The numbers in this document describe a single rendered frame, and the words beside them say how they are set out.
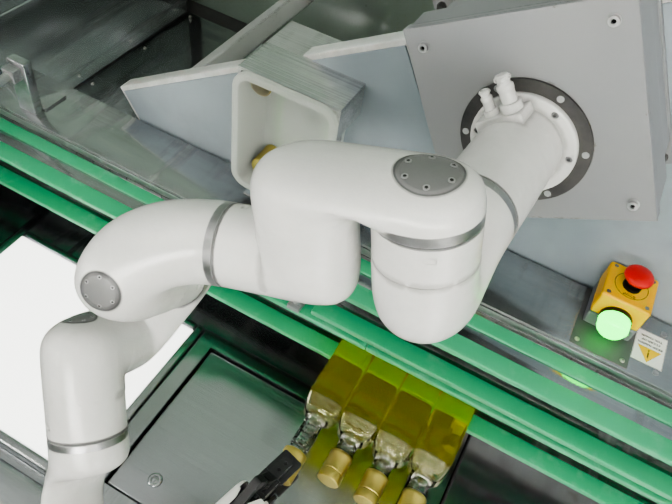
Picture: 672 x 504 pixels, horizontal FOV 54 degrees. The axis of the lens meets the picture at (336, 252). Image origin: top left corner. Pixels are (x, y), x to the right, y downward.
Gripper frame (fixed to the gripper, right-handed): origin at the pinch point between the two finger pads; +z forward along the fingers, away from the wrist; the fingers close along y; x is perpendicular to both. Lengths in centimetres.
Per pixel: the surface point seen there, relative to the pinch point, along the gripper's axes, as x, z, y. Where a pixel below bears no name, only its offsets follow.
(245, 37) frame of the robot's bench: 71, 57, 10
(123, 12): 113, 55, -5
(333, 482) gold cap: -5.9, 4.0, 0.3
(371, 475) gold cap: -9.1, 8.3, 1.1
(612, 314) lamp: -20, 41, 21
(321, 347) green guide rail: 11.5, 20.6, -3.6
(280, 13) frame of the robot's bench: 74, 70, 10
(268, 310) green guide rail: 22.8, 19.2, -3.6
